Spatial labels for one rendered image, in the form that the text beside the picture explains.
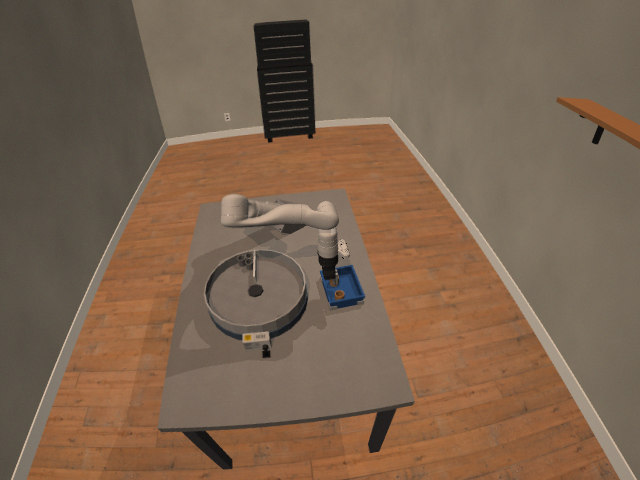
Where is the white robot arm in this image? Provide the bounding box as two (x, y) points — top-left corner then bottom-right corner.
(221, 194), (339, 248)

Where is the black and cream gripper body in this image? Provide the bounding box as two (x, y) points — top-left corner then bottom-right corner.
(318, 239), (350, 280)

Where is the blue plastic tray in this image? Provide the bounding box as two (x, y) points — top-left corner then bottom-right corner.
(320, 265), (365, 311)

